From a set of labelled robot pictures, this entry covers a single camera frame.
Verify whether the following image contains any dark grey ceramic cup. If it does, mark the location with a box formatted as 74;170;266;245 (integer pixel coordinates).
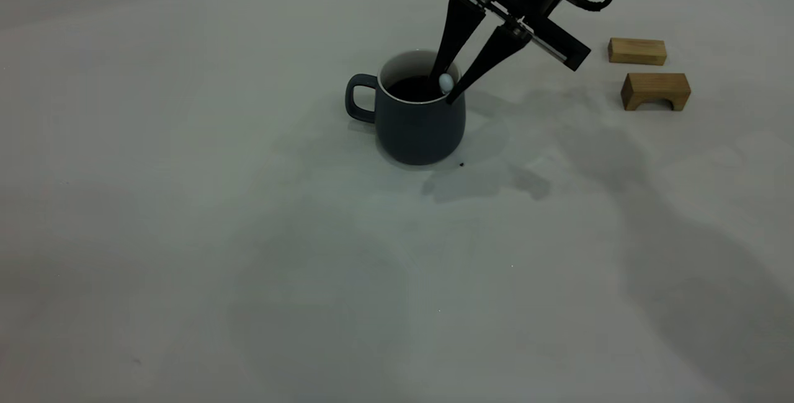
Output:
345;50;466;166

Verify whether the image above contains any dark coffee liquid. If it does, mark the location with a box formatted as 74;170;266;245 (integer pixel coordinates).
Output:
388;76;442;103

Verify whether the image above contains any flat rectangular wooden block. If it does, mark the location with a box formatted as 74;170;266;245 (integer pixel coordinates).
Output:
607;38;667;67

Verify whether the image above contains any arched wooden block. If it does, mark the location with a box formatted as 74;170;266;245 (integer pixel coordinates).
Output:
620;73;692;112

